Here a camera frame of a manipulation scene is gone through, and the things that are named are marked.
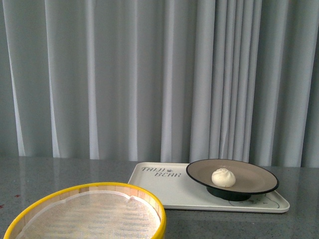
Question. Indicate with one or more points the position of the white steamed bun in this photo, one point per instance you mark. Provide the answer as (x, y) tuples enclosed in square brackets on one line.
[(223, 177)]

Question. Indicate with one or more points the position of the beige plate with black rim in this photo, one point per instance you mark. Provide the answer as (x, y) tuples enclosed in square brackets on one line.
[(250, 179)]

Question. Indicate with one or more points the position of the cream bear print tray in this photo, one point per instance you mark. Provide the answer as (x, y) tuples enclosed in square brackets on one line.
[(176, 190)]

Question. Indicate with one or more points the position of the grey pleated curtain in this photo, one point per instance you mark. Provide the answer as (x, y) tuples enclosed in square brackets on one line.
[(161, 80)]

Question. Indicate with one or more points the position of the yellow rimmed bamboo steamer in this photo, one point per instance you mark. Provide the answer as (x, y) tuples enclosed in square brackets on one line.
[(128, 189)]

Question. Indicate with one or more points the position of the white steamer liner cloth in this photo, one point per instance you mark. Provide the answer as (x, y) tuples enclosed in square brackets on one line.
[(94, 215)]

